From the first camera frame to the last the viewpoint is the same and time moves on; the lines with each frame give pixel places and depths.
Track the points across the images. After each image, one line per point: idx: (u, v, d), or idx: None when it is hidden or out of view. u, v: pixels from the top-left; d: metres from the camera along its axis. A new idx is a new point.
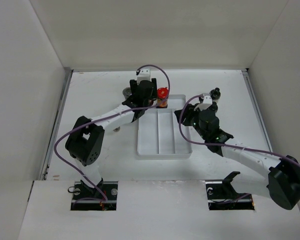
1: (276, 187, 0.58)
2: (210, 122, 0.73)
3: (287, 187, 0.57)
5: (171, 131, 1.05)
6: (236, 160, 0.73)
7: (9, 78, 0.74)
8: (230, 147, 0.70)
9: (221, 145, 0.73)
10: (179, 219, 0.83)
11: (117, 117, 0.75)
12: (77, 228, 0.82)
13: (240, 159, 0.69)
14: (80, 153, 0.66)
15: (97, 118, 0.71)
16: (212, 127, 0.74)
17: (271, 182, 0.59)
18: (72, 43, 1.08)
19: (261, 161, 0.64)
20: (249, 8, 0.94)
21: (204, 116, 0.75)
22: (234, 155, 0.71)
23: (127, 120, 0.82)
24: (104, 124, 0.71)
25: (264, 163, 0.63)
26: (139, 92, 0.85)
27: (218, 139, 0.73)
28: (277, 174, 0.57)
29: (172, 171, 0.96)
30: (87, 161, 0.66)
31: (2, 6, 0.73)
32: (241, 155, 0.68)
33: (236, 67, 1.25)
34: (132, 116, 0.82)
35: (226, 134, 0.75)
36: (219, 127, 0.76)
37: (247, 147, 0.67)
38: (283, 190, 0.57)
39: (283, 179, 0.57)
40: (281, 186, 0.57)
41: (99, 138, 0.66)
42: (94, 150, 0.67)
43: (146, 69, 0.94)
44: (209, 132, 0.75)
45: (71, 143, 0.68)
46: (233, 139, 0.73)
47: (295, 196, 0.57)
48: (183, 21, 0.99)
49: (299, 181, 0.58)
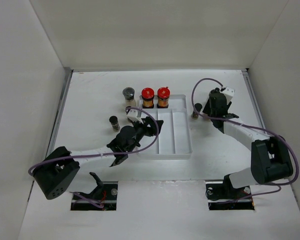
1: (256, 156, 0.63)
2: (216, 98, 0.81)
3: (265, 158, 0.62)
5: (171, 131, 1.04)
6: (234, 136, 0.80)
7: (8, 78, 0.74)
8: (230, 122, 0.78)
9: (224, 121, 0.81)
10: (180, 220, 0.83)
11: (97, 157, 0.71)
12: (76, 227, 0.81)
13: (237, 134, 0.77)
14: (45, 185, 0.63)
15: (77, 154, 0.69)
16: (218, 105, 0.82)
17: (253, 153, 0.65)
18: (73, 43, 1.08)
19: (251, 134, 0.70)
20: (249, 8, 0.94)
21: (213, 94, 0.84)
22: (232, 131, 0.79)
23: (105, 164, 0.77)
24: (81, 162, 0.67)
25: (253, 136, 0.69)
26: (118, 140, 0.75)
27: (224, 117, 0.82)
28: (260, 144, 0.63)
29: (172, 171, 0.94)
30: (49, 195, 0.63)
31: (1, 6, 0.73)
32: (238, 129, 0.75)
33: (236, 67, 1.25)
34: (113, 161, 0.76)
35: (233, 114, 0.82)
36: (226, 107, 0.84)
37: (245, 124, 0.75)
38: (261, 158, 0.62)
39: (264, 150, 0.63)
40: (260, 154, 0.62)
41: (71, 174, 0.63)
42: (61, 186, 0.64)
43: (136, 112, 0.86)
44: (216, 110, 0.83)
45: (41, 171, 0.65)
46: (238, 119, 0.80)
47: (271, 171, 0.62)
48: (183, 21, 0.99)
49: (282, 162, 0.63)
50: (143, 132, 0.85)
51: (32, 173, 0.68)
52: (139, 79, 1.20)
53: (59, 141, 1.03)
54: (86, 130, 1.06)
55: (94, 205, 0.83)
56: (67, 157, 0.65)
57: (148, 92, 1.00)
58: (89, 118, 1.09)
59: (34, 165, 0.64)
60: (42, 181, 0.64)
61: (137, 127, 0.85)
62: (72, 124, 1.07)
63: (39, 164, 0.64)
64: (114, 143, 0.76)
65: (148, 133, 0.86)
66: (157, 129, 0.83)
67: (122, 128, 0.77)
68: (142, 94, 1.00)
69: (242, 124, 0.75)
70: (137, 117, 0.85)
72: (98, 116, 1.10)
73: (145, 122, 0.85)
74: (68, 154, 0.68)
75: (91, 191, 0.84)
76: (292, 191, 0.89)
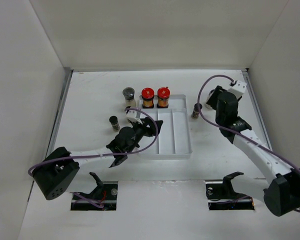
1: (276, 192, 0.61)
2: (228, 103, 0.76)
3: (285, 196, 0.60)
5: (171, 131, 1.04)
6: (244, 151, 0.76)
7: (8, 79, 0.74)
8: (244, 139, 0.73)
9: (235, 134, 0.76)
10: (180, 219, 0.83)
11: (97, 158, 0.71)
12: (76, 228, 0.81)
13: (250, 152, 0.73)
14: (44, 186, 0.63)
15: (77, 154, 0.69)
16: (229, 110, 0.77)
17: (273, 187, 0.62)
18: (73, 43, 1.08)
19: (271, 164, 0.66)
20: (249, 8, 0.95)
21: (223, 97, 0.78)
22: (245, 147, 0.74)
23: (105, 165, 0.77)
24: (80, 163, 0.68)
25: (273, 167, 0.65)
26: (117, 140, 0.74)
27: (235, 125, 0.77)
28: (283, 182, 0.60)
29: (172, 171, 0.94)
30: (48, 196, 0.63)
31: (1, 6, 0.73)
32: (253, 150, 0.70)
33: (236, 67, 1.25)
34: (112, 161, 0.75)
35: (244, 123, 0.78)
36: (236, 112, 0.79)
37: (262, 146, 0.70)
38: (281, 197, 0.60)
39: (285, 188, 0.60)
40: (281, 193, 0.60)
41: (70, 175, 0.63)
42: (60, 187, 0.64)
43: (135, 113, 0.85)
44: (226, 116, 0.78)
45: (40, 172, 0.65)
46: (251, 132, 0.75)
47: (289, 207, 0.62)
48: (183, 21, 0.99)
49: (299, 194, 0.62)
50: (142, 132, 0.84)
51: (31, 173, 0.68)
52: (139, 79, 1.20)
53: (59, 141, 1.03)
54: (86, 130, 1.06)
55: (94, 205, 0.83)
56: (67, 157, 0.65)
57: (148, 92, 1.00)
58: (89, 118, 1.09)
59: (34, 166, 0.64)
60: (41, 182, 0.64)
61: (136, 128, 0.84)
62: (72, 124, 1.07)
63: (38, 164, 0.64)
64: (113, 143, 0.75)
65: (147, 133, 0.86)
66: (157, 129, 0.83)
67: (122, 129, 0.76)
68: (143, 94, 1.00)
69: (258, 145, 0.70)
70: (136, 117, 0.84)
72: (98, 116, 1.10)
73: (144, 122, 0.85)
74: (68, 155, 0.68)
75: (91, 191, 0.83)
76: None
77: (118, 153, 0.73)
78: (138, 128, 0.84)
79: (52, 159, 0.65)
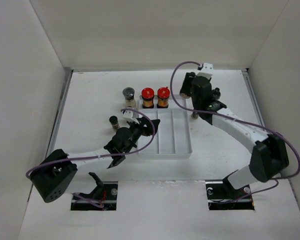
1: (257, 158, 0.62)
2: (202, 87, 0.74)
3: (266, 160, 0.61)
5: (171, 131, 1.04)
6: (223, 129, 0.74)
7: (8, 79, 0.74)
8: (222, 116, 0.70)
9: (213, 114, 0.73)
10: (180, 220, 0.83)
11: (94, 159, 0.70)
12: (76, 228, 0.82)
13: (229, 128, 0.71)
14: (42, 188, 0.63)
15: (75, 155, 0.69)
16: (204, 93, 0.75)
17: (254, 155, 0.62)
18: (73, 43, 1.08)
19: (249, 133, 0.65)
20: (249, 8, 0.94)
21: (196, 82, 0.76)
22: (223, 124, 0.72)
23: (103, 166, 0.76)
24: (78, 165, 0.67)
25: (251, 136, 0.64)
26: (114, 141, 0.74)
27: (211, 107, 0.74)
28: (263, 148, 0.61)
29: (172, 171, 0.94)
30: (47, 198, 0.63)
31: (1, 7, 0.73)
32: (231, 126, 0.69)
33: (236, 67, 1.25)
34: (111, 162, 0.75)
35: (220, 103, 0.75)
36: (211, 94, 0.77)
37: (239, 119, 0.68)
38: (263, 162, 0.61)
39: (265, 153, 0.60)
40: (263, 158, 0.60)
41: (68, 177, 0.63)
42: (59, 189, 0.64)
43: (132, 113, 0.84)
44: (201, 99, 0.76)
45: (38, 174, 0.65)
46: (226, 109, 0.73)
47: (273, 171, 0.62)
48: (183, 21, 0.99)
49: (280, 158, 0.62)
50: (140, 132, 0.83)
51: (28, 176, 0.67)
52: (139, 79, 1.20)
53: (59, 141, 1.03)
54: (86, 130, 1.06)
55: (94, 205, 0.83)
56: (65, 159, 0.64)
57: (148, 92, 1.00)
58: (89, 118, 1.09)
59: (31, 168, 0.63)
60: (38, 185, 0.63)
61: (133, 128, 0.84)
62: (72, 124, 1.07)
63: (36, 167, 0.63)
64: (111, 144, 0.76)
65: (144, 133, 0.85)
66: (154, 129, 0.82)
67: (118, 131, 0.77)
68: (142, 94, 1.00)
69: (235, 119, 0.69)
70: (132, 117, 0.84)
72: (98, 116, 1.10)
73: (141, 122, 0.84)
74: (66, 157, 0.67)
75: (91, 191, 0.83)
76: (293, 191, 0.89)
77: (117, 154, 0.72)
78: (134, 128, 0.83)
79: (49, 162, 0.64)
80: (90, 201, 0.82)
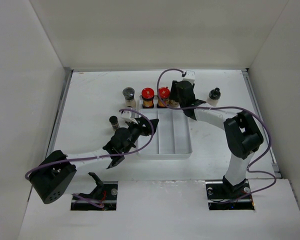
1: (229, 134, 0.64)
2: (184, 88, 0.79)
3: (236, 132, 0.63)
5: (171, 131, 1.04)
6: (206, 121, 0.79)
7: (8, 79, 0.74)
8: (200, 108, 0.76)
9: (194, 109, 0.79)
10: (180, 220, 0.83)
11: (93, 160, 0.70)
12: (76, 228, 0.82)
13: (208, 118, 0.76)
14: (42, 189, 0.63)
15: (74, 157, 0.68)
16: (187, 94, 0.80)
17: (227, 132, 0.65)
18: (73, 43, 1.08)
19: (221, 115, 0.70)
20: (249, 8, 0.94)
21: (180, 84, 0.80)
22: (203, 116, 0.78)
23: (102, 167, 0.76)
24: (77, 165, 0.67)
25: (223, 117, 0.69)
26: (113, 141, 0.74)
27: (193, 105, 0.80)
28: (232, 122, 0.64)
29: (173, 171, 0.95)
30: (46, 199, 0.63)
31: (1, 6, 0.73)
32: (208, 113, 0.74)
33: (236, 67, 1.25)
34: (110, 162, 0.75)
35: (201, 100, 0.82)
36: (193, 95, 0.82)
37: (214, 107, 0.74)
38: (235, 135, 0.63)
39: (235, 127, 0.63)
40: (233, 132, 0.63)
41: (67, 178, 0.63)
42: (58, 189, 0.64)
43: (130, 113, 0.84)
44: (185, 99, 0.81)
45: (37, 176, 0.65)
46: (206, 103, 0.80)
47: (247, 144, 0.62)
48: (183, 21, 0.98)
49: (253, 133, 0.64)
50: (138, 133, 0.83)
51: (28, 177, 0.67)
52: (139, 79, 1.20)
53: (58, 141, 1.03)
54: (86, 130, 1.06)
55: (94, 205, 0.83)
56: (64, 160, 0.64)
57: (148, 92, 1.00)
58: (89, 118, 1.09)
59: (30, 170, 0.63)
60: (38, 186, 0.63)
61: (132, 128, 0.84)
62: (72, 125, 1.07)
63: (35, 168, 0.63)
64: (110, 145, 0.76)
65: (143, 133, 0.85)
66: (152, 128, 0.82)
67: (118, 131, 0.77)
68: (142, 94, 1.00)
69: (211, 108, 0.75)
70: (130, 117, 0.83)
72: (97, 116, 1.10)
73: (140, 122, 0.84)
74: (65, 158, 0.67)
75: (91, 191, 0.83)
76: (293, 191, 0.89)
77: (116, 154, 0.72)
78: (132, 128, 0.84)
79: (48, 163, 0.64)
80: (90, 201, 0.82)
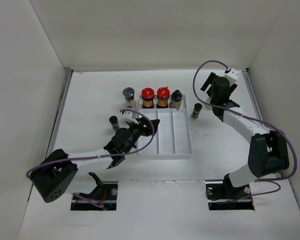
1: (255, 150, 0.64)
2: (220, 85, 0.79)
3: (263, 153, 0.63)
5: (171, 131, 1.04)
6: (233, 125, 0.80)
7: (8, 79, 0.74)
8: (231, 112, 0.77)
9: (224, 110, 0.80)
10: (180, 219, 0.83)
11: (94, 159, 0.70)
12: (76, 228, 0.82)
13: (237, 124, 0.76)
14: (43, 188, 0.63)
15: (75, 156, 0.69)
16: (221, 92, 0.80)
17: (252, 146, 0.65)
18: (73, 43, 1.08)
19: (252, 127, 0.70)
20: (249, 8, 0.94)
21: (217, 80, 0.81)
22: (232, 120, 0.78)
23: (103, 166, 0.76)
24: (78, 165, 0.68)
25: (253, 129, 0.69)
26: (114, 141, 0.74)
27: (225, 105, 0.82)
28: (260, 139, 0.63)
29: (173, 171, 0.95)
30: (47, 198, 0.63)
31: (1, 7, 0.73)
32: (238, 120, 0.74)
33: (236, 67, 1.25)
34: (111, 162, 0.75)
35: (234, 103, 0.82)
36: (227, 95, 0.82)
37: (246, 115, 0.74)
38: (260, 154, 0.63)
39: (263, 144, 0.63)
40: (259, 149, 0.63)
41: (69, 176, 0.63)
42: (60, 188, 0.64)
43: (131, 113, 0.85)
44: (217, 96, 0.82)
45: (38, 175, 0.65)
46: (238, 108, 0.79)
47: (269, 166, 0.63)
48: (183, 21, 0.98)
49: (279, 156, 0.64)
50: (139, 133, 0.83)
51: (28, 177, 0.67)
52: (139, 79, 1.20)
53: (58, 141, 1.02)
54: (86, 130, 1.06)
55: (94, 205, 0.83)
56: (65, 159, 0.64)
57: (148, 92, 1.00)
58: (89, 118, 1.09)
59: (31, 169, 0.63)
60: (39, 184, 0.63)
61: (133, 128, 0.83)
62: (72, 124, 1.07)
63: (36, 166, 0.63)
64: (111, 145, 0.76)
65: (144, 133, 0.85)
66: (153, 129, 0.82)
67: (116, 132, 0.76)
68: (143, 95, 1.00)
69: (243, 115, 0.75)
70: (131, 118, 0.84)
72: (98, 116, 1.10)
73: (141, 123, 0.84)
74: (66, 157, 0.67)
75: (91, 191, 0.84)
76: (292, 191, 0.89)
77: (117, 154, 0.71)
78: (133, 129, 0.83)
79: (49, 162, 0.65)
80: (89, 201, 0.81)
